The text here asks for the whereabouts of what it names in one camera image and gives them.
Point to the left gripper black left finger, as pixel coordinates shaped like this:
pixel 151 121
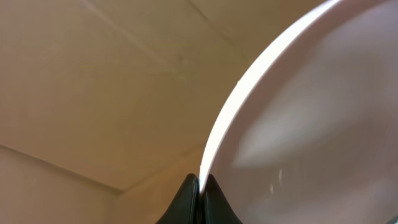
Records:
pixel 183 208

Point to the white plate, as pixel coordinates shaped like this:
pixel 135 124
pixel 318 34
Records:
pixel 309 133

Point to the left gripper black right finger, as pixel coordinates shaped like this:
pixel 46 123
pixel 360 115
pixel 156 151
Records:
pixel 216 209

